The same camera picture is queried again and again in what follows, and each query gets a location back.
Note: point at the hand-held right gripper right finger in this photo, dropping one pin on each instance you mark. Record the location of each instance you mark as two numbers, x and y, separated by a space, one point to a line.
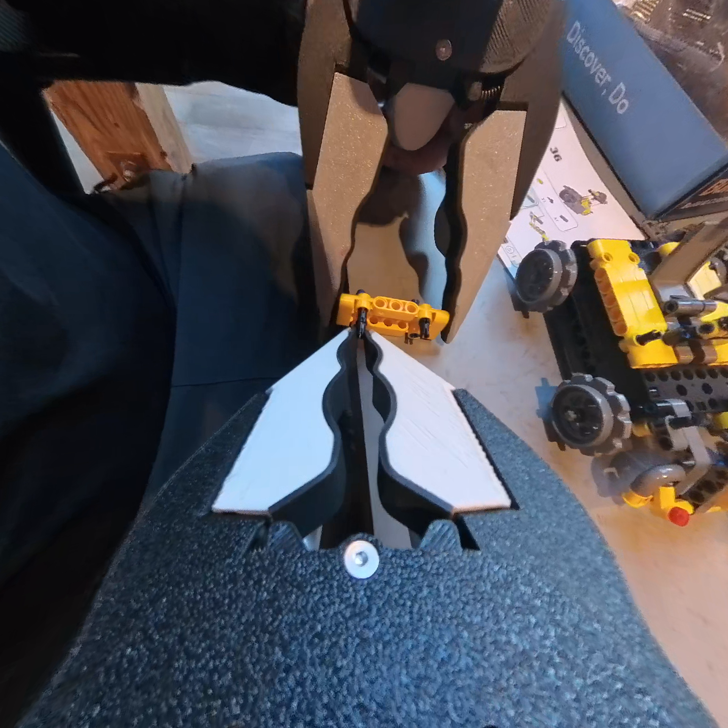
443 455

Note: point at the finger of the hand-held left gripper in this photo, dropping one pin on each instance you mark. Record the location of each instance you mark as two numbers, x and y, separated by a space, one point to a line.
489 199
341 170

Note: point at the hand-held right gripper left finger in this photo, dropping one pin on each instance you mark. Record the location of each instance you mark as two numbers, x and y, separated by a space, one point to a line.
273 455

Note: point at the yellow brick panel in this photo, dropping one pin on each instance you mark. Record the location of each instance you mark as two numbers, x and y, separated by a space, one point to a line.
347 310

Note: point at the person's left forearm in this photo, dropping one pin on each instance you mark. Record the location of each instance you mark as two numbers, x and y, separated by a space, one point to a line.
142 40

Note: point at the grey desk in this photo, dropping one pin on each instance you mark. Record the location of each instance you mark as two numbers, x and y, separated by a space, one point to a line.
654 569

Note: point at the person's left hand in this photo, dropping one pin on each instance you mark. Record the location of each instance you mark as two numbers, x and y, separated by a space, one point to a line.
421 162

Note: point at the instruction booklet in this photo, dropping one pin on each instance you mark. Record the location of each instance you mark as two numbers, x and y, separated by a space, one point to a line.
569 182

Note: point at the person's leg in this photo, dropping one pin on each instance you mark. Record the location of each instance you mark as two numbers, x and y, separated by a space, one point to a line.
239 284

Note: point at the yellow brick toy vehicle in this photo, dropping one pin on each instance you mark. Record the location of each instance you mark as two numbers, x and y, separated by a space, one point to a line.
620 296

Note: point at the dark blue cardboard box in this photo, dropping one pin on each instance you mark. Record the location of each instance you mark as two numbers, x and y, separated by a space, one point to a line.
654 142

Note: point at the person's dark jacket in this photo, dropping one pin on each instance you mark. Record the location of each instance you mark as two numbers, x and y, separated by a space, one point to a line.
68 341

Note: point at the wooden beam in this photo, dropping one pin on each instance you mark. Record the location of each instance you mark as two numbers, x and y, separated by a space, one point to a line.
102 125

